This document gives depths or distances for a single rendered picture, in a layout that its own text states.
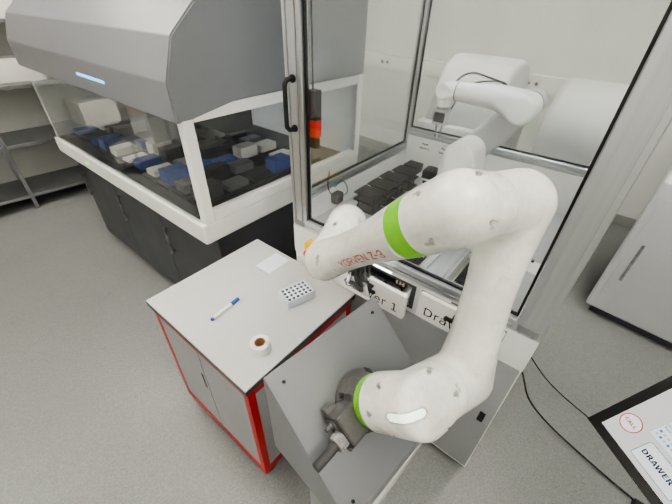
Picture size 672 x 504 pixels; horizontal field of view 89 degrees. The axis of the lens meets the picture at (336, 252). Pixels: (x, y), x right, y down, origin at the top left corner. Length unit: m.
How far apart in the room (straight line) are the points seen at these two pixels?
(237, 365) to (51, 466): 1.22
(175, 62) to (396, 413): 1.29
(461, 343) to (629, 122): 0.55
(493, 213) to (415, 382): 0.35
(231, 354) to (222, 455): 0.78
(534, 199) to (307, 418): 0.63
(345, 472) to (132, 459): 1.36
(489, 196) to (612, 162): 0.45
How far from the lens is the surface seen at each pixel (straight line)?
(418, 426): 0.70
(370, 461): 0.94
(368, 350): 0.93
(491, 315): 0.73
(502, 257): 0.67
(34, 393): 2.57
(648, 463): 1.05
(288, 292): 1.40
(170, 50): 1.45
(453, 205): 0.50
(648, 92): 0.90
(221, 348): 1.30
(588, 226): 0.98
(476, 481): 1.98
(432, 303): 1.24
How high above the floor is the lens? 1.75
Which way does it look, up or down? 37 degrees down
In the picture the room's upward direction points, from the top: 2 degrees clockwise
